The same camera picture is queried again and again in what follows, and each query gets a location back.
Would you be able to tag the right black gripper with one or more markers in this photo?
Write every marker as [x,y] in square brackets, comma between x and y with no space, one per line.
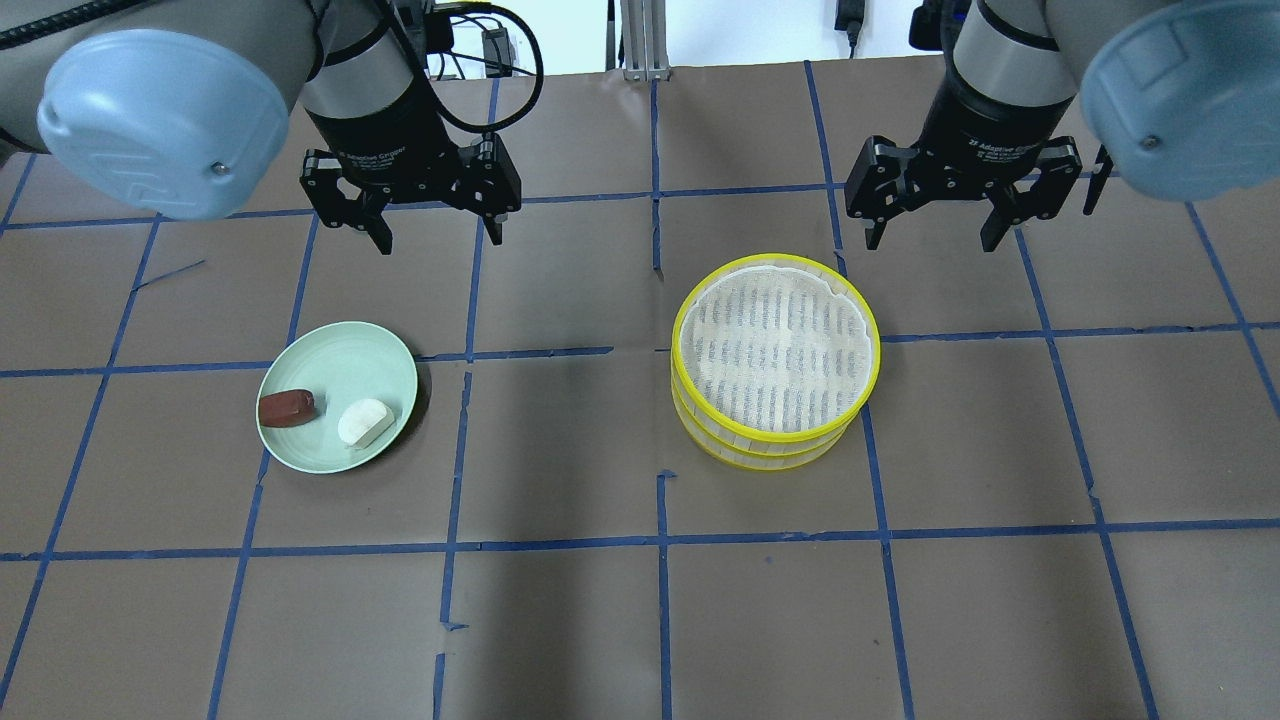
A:
[975,125]

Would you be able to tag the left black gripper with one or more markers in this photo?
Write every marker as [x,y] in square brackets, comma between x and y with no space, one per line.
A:
[385,135]

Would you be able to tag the white bun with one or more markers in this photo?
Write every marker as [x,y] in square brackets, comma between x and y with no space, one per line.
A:
[363,421]

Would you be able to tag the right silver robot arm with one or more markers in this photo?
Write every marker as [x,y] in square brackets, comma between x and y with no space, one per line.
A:
[1181,95]

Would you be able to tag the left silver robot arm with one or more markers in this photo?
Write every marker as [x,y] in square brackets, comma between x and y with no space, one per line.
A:
[180,107]

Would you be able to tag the light green plate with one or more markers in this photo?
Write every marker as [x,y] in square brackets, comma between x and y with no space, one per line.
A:
[340,363]

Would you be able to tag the brown bun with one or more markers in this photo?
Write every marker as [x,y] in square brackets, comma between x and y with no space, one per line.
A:
[287,409]

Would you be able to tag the aluminium frame post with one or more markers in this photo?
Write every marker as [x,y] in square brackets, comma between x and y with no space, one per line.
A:
[643,34]

